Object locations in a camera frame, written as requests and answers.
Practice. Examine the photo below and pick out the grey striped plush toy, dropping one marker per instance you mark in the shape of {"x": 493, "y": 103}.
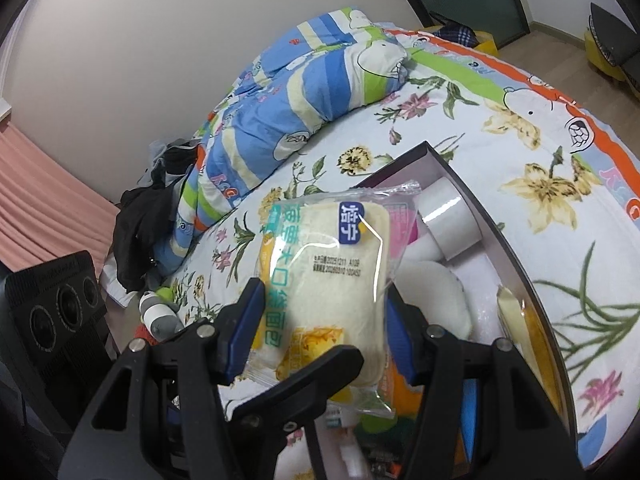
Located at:
{"x": 157, "y": 315}

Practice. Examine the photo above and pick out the yellow clear packet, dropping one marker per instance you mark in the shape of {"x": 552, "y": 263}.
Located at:
{"x": 520, "y": 330}

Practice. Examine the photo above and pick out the pink curtain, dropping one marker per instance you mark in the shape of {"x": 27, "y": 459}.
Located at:
{"x": 45, "y": 200}

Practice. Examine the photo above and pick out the pink foam pad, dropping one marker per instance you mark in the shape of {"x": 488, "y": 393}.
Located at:
{"x": 407, "y": 232}

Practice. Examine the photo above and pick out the black box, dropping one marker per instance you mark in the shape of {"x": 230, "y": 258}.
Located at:
{"x": 405, "y": 167}

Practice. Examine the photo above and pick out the white tape roll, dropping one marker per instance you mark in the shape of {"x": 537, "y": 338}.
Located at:
{"x": 450, "y": 225}

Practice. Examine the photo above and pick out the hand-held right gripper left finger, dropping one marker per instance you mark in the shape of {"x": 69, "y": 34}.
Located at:
{"x": 250, "y": 320}

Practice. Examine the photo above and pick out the white rounded pad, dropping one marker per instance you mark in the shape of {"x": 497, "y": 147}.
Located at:
{"x": 440, "y": 290}

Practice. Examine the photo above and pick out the plaid bag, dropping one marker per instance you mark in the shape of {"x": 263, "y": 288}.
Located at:
{"x": 455, "y": 30}

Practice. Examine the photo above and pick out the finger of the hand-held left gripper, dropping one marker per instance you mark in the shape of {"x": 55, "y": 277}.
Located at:
{"x": 310, "y": 380}

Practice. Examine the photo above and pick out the bread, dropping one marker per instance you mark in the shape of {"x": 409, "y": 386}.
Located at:
{"x": 330, "y": 270}

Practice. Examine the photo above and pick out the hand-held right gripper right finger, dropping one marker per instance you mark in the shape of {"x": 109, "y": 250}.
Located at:
{"x": 400, "y": 345}

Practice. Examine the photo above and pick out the black clothing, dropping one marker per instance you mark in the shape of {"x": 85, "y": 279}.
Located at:
{"x": 140, "y": 220}

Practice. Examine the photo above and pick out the yellow stool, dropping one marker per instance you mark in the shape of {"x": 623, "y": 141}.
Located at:
{"x": 487, "y": 42}
{"x": 600, "y": 55}

